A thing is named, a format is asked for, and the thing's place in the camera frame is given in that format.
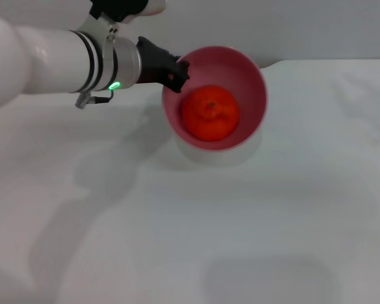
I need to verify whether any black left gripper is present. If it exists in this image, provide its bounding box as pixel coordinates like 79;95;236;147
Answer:
135;35;191;94

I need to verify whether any orange fruit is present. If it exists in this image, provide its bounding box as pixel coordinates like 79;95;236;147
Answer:
180;84;241;143

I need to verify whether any pink plastic bowl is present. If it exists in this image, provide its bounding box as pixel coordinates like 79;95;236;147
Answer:
161;45;270;153

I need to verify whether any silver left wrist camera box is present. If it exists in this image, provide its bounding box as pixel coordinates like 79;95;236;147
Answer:
88;0;169;24

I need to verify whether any left arm gripper cable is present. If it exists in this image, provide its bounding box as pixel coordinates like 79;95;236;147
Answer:
75;89;115;110

